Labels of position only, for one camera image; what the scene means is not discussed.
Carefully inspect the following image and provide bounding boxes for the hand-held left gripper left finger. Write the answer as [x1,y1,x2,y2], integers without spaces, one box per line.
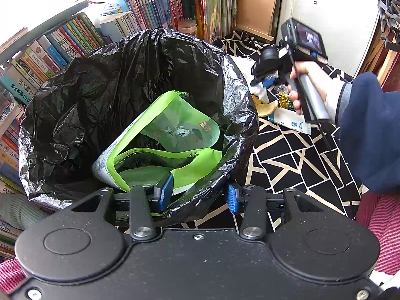
[71,173,174,241]

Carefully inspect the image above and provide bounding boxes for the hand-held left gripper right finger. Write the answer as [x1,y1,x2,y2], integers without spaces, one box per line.
[223,181,333,241]

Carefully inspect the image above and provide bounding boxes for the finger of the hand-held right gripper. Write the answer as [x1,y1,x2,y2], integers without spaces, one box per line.
[251,65,282,89]

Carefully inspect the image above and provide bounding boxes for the white tissue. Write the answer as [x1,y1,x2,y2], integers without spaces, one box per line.
[250,83,271,104]

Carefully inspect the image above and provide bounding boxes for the green snack bag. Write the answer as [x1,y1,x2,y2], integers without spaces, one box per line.
[92,90,223,216]

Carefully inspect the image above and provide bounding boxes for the white blue paper bag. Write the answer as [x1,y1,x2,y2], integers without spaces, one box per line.
[268,108,312,135]

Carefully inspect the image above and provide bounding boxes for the black trash bag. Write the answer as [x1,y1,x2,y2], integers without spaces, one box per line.
[19,28,260,222]

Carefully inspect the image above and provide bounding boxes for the person's right forearm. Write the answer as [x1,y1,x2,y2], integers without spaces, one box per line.
[325,72,400,194]

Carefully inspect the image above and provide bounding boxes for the person's right hand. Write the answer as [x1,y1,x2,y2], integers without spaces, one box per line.
[287,61,329,115]

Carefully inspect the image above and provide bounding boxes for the black white patterned cloth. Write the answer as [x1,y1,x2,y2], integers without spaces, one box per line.
[187,30,372,229]

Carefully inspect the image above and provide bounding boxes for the leaning wooden frames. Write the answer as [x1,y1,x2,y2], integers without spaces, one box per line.
[359,22,400,83]

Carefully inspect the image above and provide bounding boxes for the grey green cloth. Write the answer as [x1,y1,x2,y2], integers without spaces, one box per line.
[0,194,49,230]

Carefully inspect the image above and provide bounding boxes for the red striped clothing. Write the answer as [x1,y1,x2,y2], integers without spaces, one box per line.
[0,190,400,300]

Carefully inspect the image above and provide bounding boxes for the row of books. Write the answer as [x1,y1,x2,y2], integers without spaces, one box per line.
[0,0,240,260]

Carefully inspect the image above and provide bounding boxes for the grey window frame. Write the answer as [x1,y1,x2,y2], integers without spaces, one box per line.
[0,0,90,65]

